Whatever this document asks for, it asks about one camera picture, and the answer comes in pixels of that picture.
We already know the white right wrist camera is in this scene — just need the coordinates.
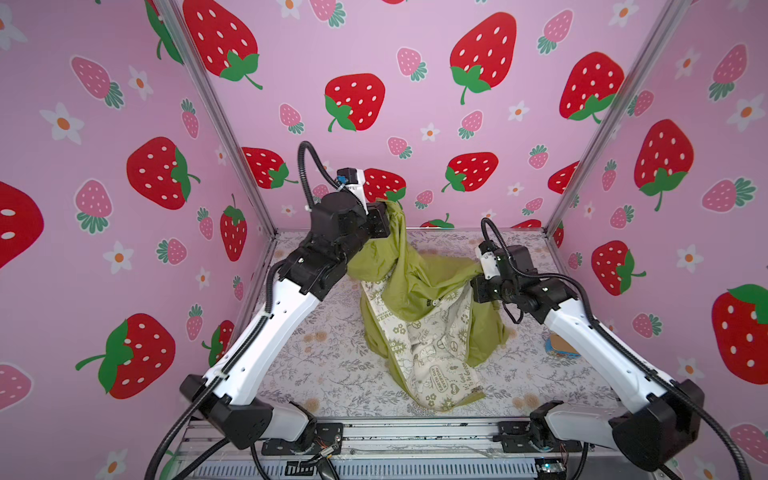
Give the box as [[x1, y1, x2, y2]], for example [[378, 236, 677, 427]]
[[476, 249, 500, 280]]

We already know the brown blue cardboard piece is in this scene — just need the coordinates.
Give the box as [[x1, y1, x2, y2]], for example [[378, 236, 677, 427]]
[[545, 333, 581, 359]]

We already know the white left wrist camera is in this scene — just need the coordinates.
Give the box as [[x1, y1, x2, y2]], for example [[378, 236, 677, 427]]
[[336, 168, 367, 209]]

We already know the aluminium corner post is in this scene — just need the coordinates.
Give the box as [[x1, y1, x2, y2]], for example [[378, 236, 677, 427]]
[[544, 0, 691, 240], [157, 0, 278, 239]]

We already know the green zip-up jacket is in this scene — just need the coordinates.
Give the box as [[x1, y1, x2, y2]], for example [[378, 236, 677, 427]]
[[347, 201, 508, 412]]

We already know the aluminium corner post left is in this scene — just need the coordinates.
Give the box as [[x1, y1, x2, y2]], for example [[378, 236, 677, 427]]
[[157, 0, 278, 239]]

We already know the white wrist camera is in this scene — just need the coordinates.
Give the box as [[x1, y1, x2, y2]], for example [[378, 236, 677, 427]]
[[336, 168, 367, 209], [476, 249, 500, 280]]

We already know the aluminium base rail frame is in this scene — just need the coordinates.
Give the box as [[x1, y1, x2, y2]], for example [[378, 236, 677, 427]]
[[160, 417, 678, 479]]

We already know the aluminium corner post right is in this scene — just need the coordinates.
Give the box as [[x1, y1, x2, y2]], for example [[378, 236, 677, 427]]
[[544, 0, 691, 240]]

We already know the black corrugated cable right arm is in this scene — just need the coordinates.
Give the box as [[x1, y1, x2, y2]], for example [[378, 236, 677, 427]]
[[479, 217, 752, 480]]

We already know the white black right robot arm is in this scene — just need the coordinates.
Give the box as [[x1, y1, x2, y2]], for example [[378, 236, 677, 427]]
[[471, 240, 704, 472]]

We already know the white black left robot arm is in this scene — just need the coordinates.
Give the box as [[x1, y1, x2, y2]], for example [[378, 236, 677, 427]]
[[180, 191, 390, 450]]

